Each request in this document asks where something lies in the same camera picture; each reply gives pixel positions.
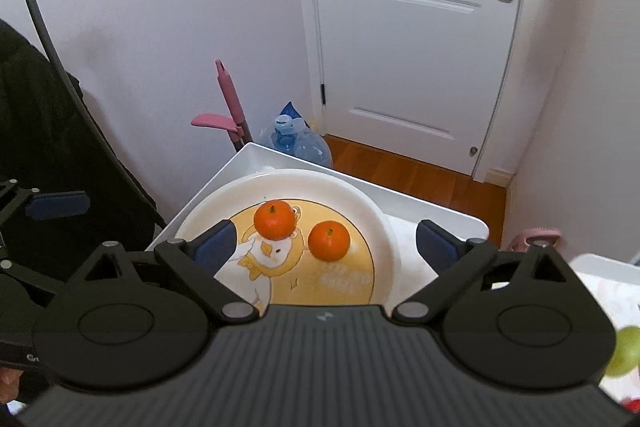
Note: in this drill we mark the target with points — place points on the door hinge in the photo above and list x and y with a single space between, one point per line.
323 95

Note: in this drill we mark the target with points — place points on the pink mop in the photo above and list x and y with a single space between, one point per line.
230 94

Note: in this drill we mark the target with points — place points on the black jacket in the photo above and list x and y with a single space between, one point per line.
50 132

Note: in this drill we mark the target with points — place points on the white door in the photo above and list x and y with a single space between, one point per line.
400 57

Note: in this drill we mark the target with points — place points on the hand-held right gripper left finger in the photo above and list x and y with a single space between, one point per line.
217 243

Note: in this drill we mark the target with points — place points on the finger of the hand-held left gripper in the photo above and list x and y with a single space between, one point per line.
30 279
57 204

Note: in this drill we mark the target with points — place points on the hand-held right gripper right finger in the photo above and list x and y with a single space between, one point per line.
434 247

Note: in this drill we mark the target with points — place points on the cartoon print plate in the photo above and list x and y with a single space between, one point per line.
325 189

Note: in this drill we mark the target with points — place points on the clear blue water jug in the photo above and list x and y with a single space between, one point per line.
305 149

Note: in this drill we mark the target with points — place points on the small red fruit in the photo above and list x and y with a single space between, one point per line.
632 406

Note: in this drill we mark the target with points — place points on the green apple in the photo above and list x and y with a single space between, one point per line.
626 352

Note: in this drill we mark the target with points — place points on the blue plastic bag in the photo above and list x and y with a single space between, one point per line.
295 109

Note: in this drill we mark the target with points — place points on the tangerine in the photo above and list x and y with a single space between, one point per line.
274 220
328 240

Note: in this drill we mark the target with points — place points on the white tray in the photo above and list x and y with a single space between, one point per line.
595 263

